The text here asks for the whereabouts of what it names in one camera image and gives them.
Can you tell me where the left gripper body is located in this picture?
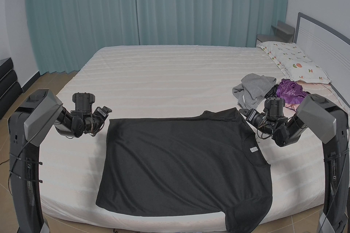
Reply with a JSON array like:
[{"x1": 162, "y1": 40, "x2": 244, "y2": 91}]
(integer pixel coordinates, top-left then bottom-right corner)
[{"x1": 85, "y1": 106, "x2": 109, "y2": 133}]

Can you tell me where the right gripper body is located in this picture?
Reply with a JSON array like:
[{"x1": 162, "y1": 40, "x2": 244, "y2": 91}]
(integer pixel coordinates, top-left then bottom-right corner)
[{"x1": 246, "y1": 108, "x2": 267, "y2": 129}]

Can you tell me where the black T-shirt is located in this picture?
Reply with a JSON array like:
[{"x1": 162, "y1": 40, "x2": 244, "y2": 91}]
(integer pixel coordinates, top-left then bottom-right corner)
[{"x1": 95, "y1": 107, "x2": 274, "y2": 232}]

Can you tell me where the bed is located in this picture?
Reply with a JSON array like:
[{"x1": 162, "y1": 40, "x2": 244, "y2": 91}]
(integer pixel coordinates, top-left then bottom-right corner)
[{"x1": 27, "y1": 12, "x2": 350, "y2": 230}]

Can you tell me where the shiny black garment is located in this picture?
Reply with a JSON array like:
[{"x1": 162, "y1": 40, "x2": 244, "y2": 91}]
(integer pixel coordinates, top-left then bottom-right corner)
[{"x1": 265, "y1": 86, "x2": 279, "y2": 100}]

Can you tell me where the grey garment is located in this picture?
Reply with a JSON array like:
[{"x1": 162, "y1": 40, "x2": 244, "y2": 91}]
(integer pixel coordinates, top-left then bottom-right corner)
[{"x1": 232, "y1": 74, "x2": 277, "y2": 109}]

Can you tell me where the pink garment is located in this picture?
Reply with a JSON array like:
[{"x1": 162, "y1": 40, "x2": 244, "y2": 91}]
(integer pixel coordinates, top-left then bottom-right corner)
[{"x1": 283, "y1": 102, "x2": 300, "y2": 113}]

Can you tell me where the purple garment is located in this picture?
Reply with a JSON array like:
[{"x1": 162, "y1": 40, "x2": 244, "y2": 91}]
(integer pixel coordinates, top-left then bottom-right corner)
[{"x1": 276, "y1": 78, "x2": 311, "y2": 104}]

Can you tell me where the white printed pillow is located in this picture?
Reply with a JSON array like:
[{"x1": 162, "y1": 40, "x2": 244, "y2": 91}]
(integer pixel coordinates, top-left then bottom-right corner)
[{"x1": 256, "y1": 41, "x2": 332, "y2": 83}]

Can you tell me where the grey bedside table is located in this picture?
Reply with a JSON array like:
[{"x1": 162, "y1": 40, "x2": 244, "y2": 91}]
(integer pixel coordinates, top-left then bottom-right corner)
[{"x1": 256, "y1": 20, "x2": 294, "y2": 45}]

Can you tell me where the black chest of drawers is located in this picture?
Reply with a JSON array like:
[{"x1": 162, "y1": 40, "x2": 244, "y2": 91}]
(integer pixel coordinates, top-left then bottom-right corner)
[{"x1": 0, "y1": 57, "x2": 22, "y2": 120}]

